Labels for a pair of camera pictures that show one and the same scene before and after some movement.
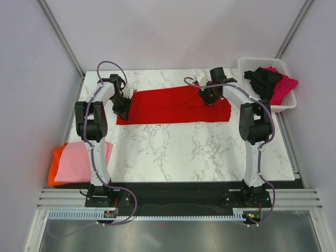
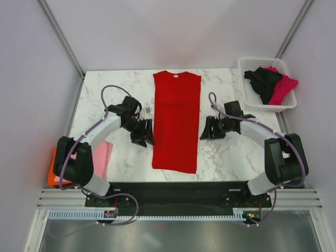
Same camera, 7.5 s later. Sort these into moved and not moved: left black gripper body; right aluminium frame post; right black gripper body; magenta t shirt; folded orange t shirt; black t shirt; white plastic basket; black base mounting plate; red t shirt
Moved: right black gripper body; left black gripper body; red t shirt
Not moved: black t shirt; magenta t shirt; white plastic basket; black base mounting plate; right aluminium frame post; folded orange t shirt
